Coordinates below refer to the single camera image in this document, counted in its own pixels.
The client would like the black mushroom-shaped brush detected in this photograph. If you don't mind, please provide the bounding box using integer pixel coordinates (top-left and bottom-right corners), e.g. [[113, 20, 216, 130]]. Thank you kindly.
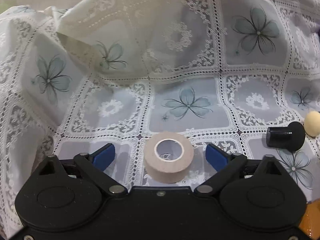
[[266, 121, 305, 152]]

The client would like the white lace floral cloth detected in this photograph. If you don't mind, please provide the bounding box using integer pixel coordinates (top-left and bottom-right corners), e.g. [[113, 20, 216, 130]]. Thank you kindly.
[[1, 0, 319, 239]]

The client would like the beige tape roll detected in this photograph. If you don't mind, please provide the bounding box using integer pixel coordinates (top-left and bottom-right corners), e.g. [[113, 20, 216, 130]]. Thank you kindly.
[[144, 132, 194, 184]]

